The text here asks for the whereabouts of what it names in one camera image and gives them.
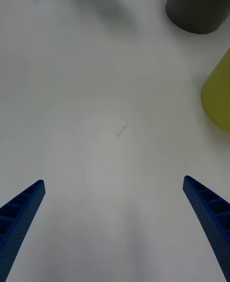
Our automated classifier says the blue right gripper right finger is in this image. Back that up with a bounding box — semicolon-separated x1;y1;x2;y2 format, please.
183;175;230;282

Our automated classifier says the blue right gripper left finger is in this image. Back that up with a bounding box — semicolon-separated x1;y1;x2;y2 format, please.
0;179;46;282

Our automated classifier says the yellow-green plastic waste bin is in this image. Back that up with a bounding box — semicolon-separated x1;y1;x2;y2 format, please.
200;48;230;133

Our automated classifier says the grey plastic waste bin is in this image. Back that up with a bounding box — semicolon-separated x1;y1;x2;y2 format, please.
165;0;230;34

